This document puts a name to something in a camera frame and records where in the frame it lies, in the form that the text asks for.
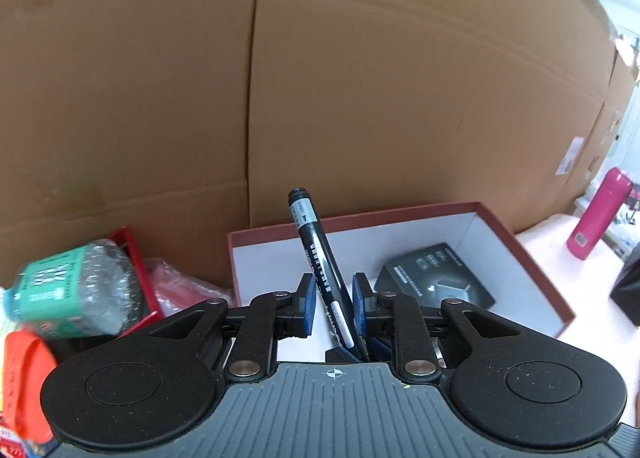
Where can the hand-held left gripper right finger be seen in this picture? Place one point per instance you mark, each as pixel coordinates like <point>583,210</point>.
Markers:
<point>360,305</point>

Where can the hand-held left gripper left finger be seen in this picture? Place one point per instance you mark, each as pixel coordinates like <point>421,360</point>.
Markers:
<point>306,308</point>

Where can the brown storage box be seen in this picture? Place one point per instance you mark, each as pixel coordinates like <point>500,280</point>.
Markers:
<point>265,268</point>

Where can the black marker with blue cap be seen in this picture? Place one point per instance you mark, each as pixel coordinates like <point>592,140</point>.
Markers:
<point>312,238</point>

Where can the black product box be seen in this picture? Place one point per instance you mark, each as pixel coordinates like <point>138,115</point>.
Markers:
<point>430,273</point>

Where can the orange silicone brush glove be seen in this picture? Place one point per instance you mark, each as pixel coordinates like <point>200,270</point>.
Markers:
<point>25,378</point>

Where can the clear plastic bag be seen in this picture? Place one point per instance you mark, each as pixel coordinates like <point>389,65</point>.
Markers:
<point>175,288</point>

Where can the red box tray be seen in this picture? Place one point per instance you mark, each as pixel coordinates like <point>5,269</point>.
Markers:
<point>137,263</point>

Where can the large cardboard box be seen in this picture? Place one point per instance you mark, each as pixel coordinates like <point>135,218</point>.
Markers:
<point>612,138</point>
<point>425,88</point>
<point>125,88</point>

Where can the green label plastic bottle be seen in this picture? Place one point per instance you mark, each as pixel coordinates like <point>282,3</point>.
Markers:
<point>65,283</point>

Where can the pink bottle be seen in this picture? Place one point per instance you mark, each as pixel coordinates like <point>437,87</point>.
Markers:
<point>597,215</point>

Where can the black block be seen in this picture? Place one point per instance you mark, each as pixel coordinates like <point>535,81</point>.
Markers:
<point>627,293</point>

